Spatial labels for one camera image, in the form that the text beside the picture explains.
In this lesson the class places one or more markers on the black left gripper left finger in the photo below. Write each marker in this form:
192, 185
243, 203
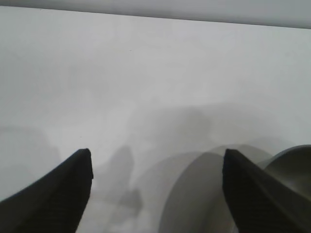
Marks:
43, 201

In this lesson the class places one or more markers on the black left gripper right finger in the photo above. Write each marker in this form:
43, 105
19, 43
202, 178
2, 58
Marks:
255, 199

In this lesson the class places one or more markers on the stainless steel mixing bowl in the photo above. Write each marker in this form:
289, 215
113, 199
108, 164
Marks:
194, 194

